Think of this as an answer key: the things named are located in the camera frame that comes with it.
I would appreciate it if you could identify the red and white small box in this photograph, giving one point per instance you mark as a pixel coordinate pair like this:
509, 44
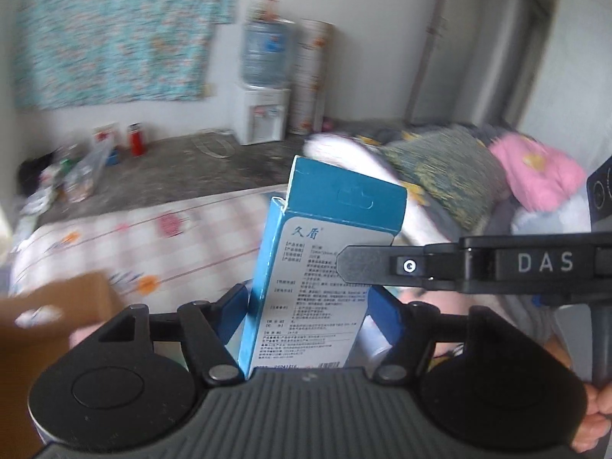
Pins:
105, 136

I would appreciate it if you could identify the blue and white carton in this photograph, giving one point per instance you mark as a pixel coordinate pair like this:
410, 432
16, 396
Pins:
311, 248

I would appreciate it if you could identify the tall printed carton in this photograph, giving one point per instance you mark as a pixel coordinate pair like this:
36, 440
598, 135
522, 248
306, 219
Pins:
311, 76

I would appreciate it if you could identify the blue water bottle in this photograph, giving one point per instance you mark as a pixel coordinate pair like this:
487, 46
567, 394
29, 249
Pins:
267, 55

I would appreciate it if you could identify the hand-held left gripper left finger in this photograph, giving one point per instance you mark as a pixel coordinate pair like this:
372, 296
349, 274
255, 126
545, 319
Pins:
234, 311

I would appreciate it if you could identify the white door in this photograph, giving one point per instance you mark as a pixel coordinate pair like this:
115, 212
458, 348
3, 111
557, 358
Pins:
521, 57

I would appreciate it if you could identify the red bottle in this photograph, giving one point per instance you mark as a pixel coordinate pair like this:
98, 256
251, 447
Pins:
136, 141

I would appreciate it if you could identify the black bag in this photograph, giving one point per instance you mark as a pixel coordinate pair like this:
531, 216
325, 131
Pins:
38, 169

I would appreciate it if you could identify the teal floral wall cloth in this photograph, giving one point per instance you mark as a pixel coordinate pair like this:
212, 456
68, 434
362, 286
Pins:
114, 33

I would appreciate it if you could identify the pink flower blanket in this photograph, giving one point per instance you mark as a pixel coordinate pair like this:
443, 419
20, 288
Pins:
535, 172

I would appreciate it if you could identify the clear plastic bag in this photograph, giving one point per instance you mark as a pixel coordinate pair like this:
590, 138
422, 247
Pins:
86, 172

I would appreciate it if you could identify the green patterned pillow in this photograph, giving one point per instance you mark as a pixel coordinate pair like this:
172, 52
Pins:
449, 172

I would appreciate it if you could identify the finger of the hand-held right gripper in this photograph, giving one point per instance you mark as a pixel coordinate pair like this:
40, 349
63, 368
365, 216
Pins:
377, 265

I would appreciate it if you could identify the brown cardboard box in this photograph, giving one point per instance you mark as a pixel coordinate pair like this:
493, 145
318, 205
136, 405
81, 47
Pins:
38, 325

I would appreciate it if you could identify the person's right hand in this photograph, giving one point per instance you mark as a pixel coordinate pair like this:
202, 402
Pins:
595, 420

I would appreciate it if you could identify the white water dispenser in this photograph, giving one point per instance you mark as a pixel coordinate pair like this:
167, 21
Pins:
260, 114

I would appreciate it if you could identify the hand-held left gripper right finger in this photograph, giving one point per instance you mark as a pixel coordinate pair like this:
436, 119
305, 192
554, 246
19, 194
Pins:
385, 313

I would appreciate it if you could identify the checkered bed sheet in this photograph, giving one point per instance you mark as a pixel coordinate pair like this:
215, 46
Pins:
181, 244

